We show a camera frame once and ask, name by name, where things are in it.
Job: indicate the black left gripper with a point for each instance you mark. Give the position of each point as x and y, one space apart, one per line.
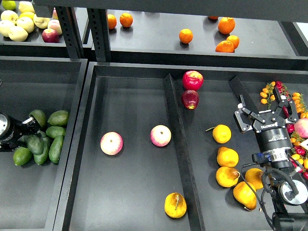
28 127

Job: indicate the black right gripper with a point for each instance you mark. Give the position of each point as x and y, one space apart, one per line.
269 126

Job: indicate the dark green avocado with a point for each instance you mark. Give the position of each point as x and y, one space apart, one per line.
35 144

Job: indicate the yellow pear with stem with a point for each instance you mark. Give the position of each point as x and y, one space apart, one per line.
175 205

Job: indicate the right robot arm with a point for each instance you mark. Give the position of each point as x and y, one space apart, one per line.
287 217

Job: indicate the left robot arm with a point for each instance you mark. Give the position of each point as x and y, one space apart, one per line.
5 127

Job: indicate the green avocado far left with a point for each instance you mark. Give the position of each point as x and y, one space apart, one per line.
21 156

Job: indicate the green avocado upper left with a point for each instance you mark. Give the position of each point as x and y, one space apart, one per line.
39 116

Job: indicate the green avocado middle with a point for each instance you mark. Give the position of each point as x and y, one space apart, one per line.
55 131

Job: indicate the green avocado lower right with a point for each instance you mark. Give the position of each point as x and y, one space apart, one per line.
56 149

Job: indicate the green avocado upper right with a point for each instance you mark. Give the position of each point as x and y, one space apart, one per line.
59 118

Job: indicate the round yellow pear top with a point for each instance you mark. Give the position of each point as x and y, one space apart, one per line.
221 133

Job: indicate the yellow pear brown tip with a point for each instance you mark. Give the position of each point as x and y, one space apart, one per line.
254 176

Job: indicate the yellow pear bottom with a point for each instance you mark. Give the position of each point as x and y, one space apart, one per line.
244 193

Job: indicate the orange cherry tomato bunch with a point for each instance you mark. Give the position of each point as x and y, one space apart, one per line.
267 95

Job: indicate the red chili pepper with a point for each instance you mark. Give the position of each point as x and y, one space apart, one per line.
290 127

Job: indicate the red cherry tomato bunch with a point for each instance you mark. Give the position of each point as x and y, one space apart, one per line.
282 90

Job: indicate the pink peach right edge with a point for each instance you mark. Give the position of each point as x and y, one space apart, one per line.
301 127

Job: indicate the orange tomato bunch right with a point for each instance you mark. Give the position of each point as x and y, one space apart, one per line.
301 108

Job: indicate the black tray divider right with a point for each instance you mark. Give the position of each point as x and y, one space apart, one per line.
240 91

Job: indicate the black tray divider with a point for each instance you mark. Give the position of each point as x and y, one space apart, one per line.
189 187
240 91

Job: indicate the mixed tomato bunch lower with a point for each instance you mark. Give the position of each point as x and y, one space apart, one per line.
299 155

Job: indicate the black left tray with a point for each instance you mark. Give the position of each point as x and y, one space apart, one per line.
29 194

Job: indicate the dark red apple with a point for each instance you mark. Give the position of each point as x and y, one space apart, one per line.
190 99

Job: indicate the front orange on shelf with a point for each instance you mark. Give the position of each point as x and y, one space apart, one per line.
225 46

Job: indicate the bright red apple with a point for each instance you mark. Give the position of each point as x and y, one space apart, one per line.
192 80

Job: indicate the small orange on shelf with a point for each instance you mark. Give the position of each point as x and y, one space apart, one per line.
234 40

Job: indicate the pink apple left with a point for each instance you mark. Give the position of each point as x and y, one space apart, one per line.
111 143

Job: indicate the pink apple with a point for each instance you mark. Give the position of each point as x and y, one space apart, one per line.
160 135
111 143

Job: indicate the large orange on shelf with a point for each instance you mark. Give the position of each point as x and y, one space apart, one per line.
226 25

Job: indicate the black tray divider left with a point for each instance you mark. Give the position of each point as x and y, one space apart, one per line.
189 187

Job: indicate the pale yellow apple front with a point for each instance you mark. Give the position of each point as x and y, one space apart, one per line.
17 33

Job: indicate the red apple on shelf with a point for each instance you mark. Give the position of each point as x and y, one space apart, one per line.
50 36

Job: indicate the pink apple right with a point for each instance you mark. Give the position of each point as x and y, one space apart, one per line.
160 135

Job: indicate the pale yellow apple left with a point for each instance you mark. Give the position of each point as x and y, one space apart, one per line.
5 26

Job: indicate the pale yellow apple centre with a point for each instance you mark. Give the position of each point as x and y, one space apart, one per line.
26 23

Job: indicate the black shelf post left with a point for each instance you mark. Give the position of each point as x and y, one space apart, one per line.
70 31

